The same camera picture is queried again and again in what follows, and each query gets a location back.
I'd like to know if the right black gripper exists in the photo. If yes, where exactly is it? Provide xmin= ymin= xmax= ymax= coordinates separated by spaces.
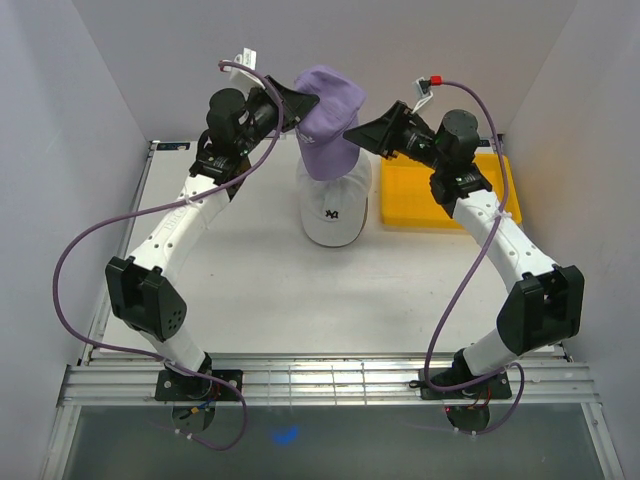
xmin=342 ymin=101 xmax=447 ymax=173

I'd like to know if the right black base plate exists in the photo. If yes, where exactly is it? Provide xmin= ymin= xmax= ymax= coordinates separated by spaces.
xmin=417 ymin=367 xmax=517 ymax=401

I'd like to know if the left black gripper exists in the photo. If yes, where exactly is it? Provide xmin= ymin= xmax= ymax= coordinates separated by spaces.
xmin=236 ymin=76 xmax=319 ymax=156

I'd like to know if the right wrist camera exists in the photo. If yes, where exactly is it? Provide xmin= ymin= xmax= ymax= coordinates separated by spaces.
xmin=412 ymin=76 xmax=443 ymax=113

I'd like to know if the purple cable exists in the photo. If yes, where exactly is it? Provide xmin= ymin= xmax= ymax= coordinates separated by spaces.
xmin=404 ymin=75 xmax=525 ymax=439
xmin=52 ymin=59 xmax=289 ymax=450

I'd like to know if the white cap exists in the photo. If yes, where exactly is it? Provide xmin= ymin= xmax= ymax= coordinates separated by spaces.
xmin=296 ymin=153 xmax=372 ymax=248

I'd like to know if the aluminium frame rail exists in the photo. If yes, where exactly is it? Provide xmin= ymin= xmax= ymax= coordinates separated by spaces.
xmin=41 ymin=354 xmax=624 ymax=479

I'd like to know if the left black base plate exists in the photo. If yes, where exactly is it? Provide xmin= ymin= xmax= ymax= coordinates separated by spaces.
xmin=153 ymin=369 xmax=238 ymax=402

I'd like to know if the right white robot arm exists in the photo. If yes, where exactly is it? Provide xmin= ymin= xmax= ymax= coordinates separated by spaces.
xmin=343 ymin=102 xmax=585 ymax=397

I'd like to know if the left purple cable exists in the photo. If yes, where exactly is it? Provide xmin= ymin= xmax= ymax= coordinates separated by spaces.
xmin=52 ymin=59 xmax=289 ymax=450

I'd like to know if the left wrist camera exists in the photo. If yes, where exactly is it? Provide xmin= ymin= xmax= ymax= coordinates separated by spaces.
xmin=230 ymin=48 xmax=261 ymax=87

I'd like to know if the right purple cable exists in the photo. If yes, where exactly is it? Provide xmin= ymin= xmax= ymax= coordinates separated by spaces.
xmin=404 ymin=75 xmax=525 ymax=439

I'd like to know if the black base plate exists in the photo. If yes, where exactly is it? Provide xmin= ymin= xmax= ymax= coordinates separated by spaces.
xmin=417 ymin=367 xmax=517 ymax=401
xmin=153 ymin=369 xmax=238 ymax=402

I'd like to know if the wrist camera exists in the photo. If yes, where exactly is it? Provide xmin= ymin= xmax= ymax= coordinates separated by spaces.
xmin=412 ymin=76 xmax=443 ymax=113
xmin=230 ymin=48 xmax=261 ymax=87

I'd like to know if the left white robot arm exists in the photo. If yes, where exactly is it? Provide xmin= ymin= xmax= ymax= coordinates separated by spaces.
xmin=106 ymin=82 xmax=320 ymax=400

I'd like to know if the yellow plastic tray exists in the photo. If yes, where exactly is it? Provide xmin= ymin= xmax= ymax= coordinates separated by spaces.
xmin=379 ymin=148 xmax=522 ymax=230

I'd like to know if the purple baseball cap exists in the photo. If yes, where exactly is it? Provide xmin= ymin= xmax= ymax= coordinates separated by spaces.
xmin=294 ymin=65 xmax=367 ymax=181

